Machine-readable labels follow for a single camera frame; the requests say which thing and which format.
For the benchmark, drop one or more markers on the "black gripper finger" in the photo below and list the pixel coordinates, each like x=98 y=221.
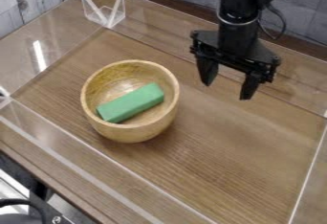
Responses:
x=207 y=66
x=251 y=83

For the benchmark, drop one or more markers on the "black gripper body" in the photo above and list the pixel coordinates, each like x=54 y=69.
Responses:
x=236 y=48

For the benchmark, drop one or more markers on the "green rectangular block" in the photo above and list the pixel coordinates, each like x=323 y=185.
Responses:
x=135 y=102

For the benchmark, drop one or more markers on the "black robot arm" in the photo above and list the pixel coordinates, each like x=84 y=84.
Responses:
x=242 y=11

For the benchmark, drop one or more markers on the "wooden bowl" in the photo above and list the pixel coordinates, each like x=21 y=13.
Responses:
x=115 y=80

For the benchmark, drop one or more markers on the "clear acrylic tray walls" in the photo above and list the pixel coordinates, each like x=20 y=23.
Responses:
x=236 y=162

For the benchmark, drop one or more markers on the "clear acrylic corner bracket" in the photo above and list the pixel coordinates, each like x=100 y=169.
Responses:
x=104 y=15

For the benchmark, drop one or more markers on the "black metal table bracket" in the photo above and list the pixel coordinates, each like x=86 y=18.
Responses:
x=58 y=210

